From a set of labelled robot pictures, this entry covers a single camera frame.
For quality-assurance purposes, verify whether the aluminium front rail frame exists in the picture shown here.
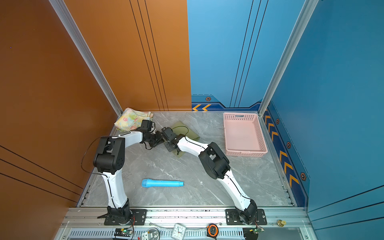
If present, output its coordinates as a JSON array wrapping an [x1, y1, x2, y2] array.
[[55, 207, 317, 240]]

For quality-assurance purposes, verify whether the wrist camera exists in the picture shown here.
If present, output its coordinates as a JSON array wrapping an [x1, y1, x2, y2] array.
[[138, 120, 156, 133], [161, 127, 175, 142]]

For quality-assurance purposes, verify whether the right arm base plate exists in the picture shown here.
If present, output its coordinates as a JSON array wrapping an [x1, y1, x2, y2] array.
[[225, 209, 268, 226]]

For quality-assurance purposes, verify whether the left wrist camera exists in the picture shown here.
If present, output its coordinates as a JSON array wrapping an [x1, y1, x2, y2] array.
[[138, 120, 156, 133]]

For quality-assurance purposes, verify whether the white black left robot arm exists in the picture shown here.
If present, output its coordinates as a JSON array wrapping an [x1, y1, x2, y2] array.
[[93, 131, 164, 225]]

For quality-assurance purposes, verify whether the green circuit board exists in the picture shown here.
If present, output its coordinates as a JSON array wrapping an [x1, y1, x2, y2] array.
[[114, 228, 135, 240]]

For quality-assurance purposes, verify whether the orange black tape measure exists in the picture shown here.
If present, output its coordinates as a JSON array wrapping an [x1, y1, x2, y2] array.
[[207, 224, 219, 240]]

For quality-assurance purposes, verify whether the aluminium corner post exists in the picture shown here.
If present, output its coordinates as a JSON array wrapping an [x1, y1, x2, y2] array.
[[49, 0, 123, 116], [258, 0, 319, 117]]

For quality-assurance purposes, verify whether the brass round knob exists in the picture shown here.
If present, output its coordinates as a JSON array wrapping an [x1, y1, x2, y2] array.
[[277, 220, 287, 227]]

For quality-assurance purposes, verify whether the blue toy microphone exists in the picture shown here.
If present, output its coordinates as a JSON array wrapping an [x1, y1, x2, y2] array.
[[142, 179, 184, 188]]

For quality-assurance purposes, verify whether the white power plug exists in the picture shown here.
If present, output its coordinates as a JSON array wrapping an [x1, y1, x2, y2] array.
[[140, 228, 160, 240]]

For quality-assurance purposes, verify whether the pink perforated plastic basket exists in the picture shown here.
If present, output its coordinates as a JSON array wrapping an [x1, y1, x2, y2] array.
[[223, 113, 268, 158]]

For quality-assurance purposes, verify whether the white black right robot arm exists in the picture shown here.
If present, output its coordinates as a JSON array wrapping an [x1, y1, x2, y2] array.
[[163, 135, 258, 225]]

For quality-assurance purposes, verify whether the pastel floral skirt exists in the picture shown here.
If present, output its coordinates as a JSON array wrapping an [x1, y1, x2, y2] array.
[[114, 108, 154, 132]]

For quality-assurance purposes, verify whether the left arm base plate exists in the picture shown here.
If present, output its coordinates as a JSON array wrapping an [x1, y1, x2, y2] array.
[[104, 209, 148, 227]]

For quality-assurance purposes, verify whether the aluminium corner post right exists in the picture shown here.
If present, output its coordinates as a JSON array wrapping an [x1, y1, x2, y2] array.
[[258, 0, 319, 117]]

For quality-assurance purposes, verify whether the aluminium corner post left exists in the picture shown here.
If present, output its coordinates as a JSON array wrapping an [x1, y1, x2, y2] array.
[[49, 0, 123, 116]]

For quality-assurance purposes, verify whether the olive green ruffled skirt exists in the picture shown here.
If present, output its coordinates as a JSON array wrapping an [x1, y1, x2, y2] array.
[[171, 121, 200, 141]]

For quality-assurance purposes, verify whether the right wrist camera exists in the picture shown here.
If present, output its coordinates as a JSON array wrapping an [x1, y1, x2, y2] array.
[[161, 127, 175, 142]]

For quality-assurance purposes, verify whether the small white clock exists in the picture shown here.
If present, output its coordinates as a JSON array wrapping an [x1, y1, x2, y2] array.
[[171, 224, 187, 240]]

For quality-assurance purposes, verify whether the right circuit board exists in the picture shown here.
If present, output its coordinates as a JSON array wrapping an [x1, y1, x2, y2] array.
[[243, 228, 265, 240]]

